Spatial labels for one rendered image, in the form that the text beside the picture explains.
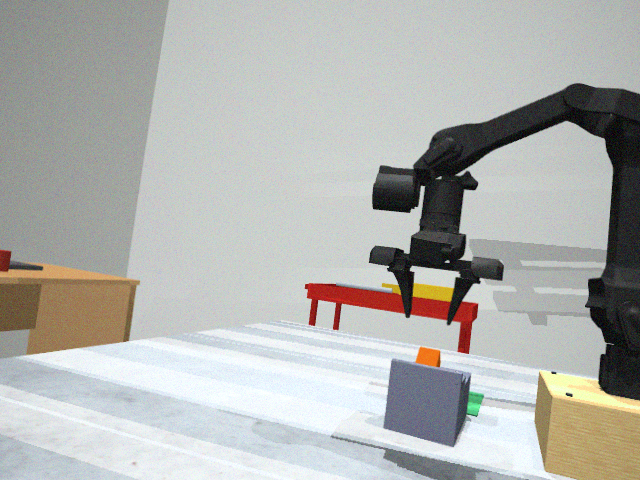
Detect orange l-shaped part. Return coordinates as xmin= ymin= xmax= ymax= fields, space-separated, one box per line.
xmin=416 ymin=347 xmax=440 ymax=367

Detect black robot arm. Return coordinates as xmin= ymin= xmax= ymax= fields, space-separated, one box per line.
xmin=372 ymin=83 xmax=640 ymax=401

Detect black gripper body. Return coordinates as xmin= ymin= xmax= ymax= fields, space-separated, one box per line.
xmin=369 ymin=213 xmax=504 ymax=281

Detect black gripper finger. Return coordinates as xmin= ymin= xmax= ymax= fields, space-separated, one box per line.
xmin=387 ymin=268 xmax=415 ymax=318
xmin=446 ymin=277 xmax=481 ymax=326

